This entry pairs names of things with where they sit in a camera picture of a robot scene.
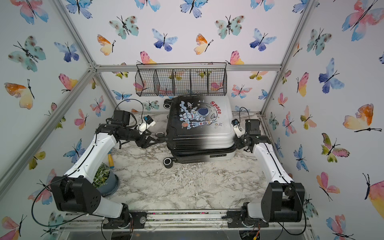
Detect black white space suitcase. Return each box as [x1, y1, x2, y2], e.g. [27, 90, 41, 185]
[163, 96, 237, 169]

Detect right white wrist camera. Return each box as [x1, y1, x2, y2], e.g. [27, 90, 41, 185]
[231, 119, 245, 138]

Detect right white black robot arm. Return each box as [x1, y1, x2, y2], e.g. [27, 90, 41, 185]
[232, 119, 305, 226]

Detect black wire wall basket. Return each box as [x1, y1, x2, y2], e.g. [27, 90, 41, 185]
[134, 62, 228, 97]

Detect aluminium front rail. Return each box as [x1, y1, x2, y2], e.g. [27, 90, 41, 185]
[59, 209, 312, 233]

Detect blue yellow toy rake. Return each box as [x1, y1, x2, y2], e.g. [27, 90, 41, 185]
[108, 151, 115, 169]

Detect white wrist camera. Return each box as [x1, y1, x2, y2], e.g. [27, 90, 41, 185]
[231, 119, 245, 138]
[137, 116, 156, 134]

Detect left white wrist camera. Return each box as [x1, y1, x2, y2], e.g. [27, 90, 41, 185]
[137, 116, 156, 134]

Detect green plant in blue pot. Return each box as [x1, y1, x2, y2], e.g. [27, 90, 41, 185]
[93, 163, 120, 197]

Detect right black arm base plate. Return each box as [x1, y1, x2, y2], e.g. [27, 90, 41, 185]
[222, 211, 269, 228]

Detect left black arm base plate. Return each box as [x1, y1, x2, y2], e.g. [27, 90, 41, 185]
[102, 209, 147, 230]

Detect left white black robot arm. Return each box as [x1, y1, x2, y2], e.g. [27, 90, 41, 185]
[49, 110, 165, 229]

